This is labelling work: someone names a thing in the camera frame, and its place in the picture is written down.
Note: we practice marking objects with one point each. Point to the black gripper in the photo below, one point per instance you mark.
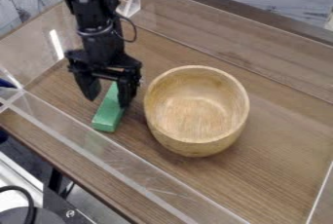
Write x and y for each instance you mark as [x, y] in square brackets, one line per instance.
[104, 60]

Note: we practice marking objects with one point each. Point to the green rectangular block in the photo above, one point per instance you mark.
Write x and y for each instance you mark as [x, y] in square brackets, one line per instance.
[109, 114]

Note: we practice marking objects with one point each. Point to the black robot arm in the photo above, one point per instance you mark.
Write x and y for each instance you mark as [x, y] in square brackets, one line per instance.
[97, 17]

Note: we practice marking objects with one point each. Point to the brown wooden bowl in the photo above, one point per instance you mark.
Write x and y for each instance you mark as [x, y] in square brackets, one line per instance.
[197, 108]

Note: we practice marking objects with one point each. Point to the blue object at edge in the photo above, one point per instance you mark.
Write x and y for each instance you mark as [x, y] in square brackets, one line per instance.
[6, 84]

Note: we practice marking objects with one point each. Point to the black table leg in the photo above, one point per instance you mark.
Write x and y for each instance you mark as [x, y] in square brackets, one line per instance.
[56, 181]

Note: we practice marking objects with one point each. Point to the clear acrylic corner bracket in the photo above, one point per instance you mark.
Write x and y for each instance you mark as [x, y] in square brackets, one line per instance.
[129, 7]

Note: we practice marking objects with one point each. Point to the grey metal base plate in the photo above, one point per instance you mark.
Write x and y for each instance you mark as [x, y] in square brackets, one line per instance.
[57, 204]

